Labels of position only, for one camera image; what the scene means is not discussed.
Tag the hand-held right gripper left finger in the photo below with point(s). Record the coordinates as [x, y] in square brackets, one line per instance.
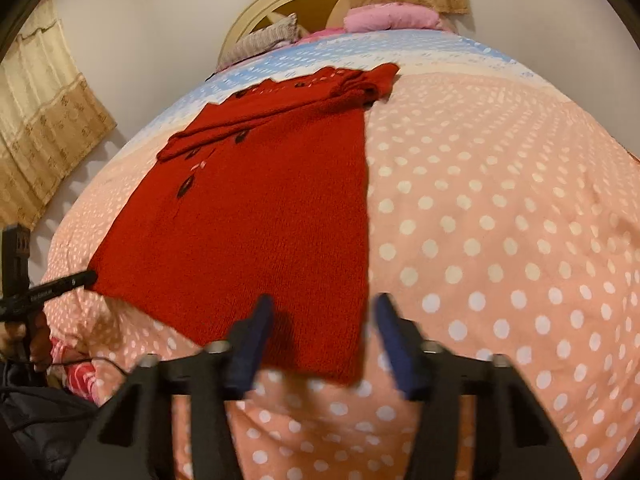
[250, 350]

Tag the pink pillow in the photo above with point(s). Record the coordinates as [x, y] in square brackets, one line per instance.
[380, 17]

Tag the person's dark clothing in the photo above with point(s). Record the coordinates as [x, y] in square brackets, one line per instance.
[40, 425]

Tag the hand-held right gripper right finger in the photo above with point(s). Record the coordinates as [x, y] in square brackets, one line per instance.
[400, 355]

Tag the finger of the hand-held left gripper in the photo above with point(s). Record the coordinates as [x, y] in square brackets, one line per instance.
[70, 282]

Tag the cream wooden headboard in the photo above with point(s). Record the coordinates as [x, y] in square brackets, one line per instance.
[250, 15]

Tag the striped pillow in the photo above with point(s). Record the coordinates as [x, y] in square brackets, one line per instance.
[260, 40]

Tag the red plaid cloth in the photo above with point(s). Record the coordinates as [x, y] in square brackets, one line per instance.
[80, 377]

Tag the polka dot bedsheet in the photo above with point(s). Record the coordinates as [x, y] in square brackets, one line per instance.
[500, 185]

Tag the red embroidered knit sweater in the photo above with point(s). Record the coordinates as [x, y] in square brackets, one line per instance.
[240, 220]

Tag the person's left hand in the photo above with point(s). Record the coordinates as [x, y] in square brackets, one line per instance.
[37, 345]

